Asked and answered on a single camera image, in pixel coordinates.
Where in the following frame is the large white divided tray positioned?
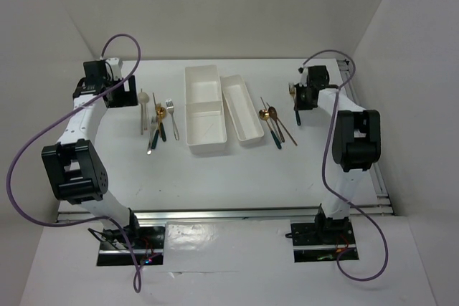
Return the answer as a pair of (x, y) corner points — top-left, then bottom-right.
(184, 65), (227, 155)

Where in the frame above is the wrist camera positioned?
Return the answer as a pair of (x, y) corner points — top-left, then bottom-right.
(298, 67), (308, 86)
(105, 57), (123, 77)

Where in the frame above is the gold fork green handle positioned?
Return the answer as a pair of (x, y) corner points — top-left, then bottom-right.
(150, 116), (159, 150)
(288, 82), (301, 126)

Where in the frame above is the silver steel fork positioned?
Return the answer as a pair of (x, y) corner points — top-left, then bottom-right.
(166, 99), (180, 140)

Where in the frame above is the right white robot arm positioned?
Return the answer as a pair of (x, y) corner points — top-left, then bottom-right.
(294, 65), (381, 244)

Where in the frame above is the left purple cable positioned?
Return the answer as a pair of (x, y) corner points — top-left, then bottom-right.
(6, 34), (153, 292)

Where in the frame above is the aluminium rail front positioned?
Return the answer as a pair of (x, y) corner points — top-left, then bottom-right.
(57, 204), (394, 222)

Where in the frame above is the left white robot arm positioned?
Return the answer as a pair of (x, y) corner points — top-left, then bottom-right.
(41, 77), (142, 248)

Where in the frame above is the gold spoon green handle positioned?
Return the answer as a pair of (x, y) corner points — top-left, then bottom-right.
(258, 109), (282, 150)
(156, 105), (167, 142)

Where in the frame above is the silver metal chopstick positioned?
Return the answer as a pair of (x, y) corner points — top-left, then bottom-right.
(260, 96), (279, 139)

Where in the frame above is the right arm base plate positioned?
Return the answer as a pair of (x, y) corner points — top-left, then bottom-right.
(285, 223), (359, 263)

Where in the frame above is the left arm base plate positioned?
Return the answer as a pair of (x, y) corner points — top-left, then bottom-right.
(88, 226), (166, 267)

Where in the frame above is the copper chopstick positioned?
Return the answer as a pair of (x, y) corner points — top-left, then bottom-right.
(152, 92), (158, 111)
(272, 108), (298, 146)

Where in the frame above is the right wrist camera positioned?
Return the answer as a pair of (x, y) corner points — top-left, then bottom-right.
(298, 67), (308, 86)

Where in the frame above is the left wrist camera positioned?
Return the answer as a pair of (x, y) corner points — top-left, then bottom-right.
(105, 57), (123, 77)

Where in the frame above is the copper chopstick left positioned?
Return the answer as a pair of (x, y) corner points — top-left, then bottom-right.
(152, 92), (158, 111)

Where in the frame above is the brown wooden spoon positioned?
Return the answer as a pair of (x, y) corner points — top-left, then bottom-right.
(268, 106), (285, 143)

